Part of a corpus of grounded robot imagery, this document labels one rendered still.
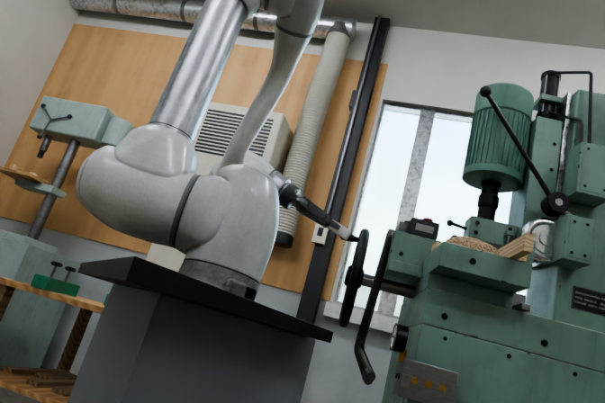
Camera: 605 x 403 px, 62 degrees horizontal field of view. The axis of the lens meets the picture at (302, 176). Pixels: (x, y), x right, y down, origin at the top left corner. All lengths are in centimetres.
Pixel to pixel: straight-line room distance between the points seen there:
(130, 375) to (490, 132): 122
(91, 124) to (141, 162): 222
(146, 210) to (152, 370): 30
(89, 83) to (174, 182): 306
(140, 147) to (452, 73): 260
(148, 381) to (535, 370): 89
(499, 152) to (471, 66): 184
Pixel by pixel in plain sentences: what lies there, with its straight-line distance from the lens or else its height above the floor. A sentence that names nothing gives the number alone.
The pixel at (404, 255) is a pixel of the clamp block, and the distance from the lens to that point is 147.
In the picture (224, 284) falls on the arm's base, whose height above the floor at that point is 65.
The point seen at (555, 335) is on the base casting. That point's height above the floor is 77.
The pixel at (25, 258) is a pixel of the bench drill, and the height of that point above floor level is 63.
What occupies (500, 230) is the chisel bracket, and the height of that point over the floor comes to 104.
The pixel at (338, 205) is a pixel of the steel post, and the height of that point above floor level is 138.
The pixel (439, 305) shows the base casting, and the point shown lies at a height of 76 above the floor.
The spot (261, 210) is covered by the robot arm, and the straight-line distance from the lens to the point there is 97.
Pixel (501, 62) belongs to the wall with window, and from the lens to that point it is 345.
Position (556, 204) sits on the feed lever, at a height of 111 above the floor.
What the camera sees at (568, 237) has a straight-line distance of 147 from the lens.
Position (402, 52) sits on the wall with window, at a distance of 345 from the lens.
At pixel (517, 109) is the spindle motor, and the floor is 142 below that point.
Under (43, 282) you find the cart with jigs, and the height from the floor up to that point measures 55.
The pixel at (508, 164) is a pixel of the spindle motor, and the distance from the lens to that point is 161.
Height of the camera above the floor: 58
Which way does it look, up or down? 18 degrees up
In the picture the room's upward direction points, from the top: 16 degrees clockwise
